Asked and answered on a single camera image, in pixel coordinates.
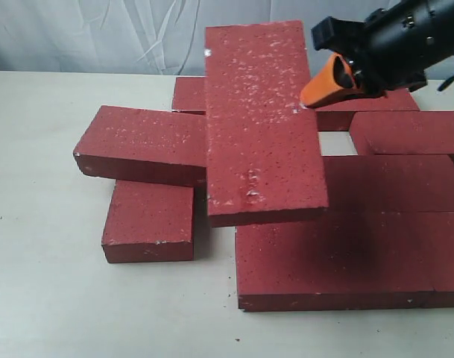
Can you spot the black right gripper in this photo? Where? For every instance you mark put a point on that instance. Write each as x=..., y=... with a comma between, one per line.
x=388, y=51

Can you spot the red brick with white chip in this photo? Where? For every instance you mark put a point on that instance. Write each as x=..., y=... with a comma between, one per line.
x=263, y=156

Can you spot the red brick front large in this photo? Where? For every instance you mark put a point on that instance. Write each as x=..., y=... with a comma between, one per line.
x=341, y=261

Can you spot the light blue backdrop cloth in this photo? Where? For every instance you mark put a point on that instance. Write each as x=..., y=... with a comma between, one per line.
x=140, y=37

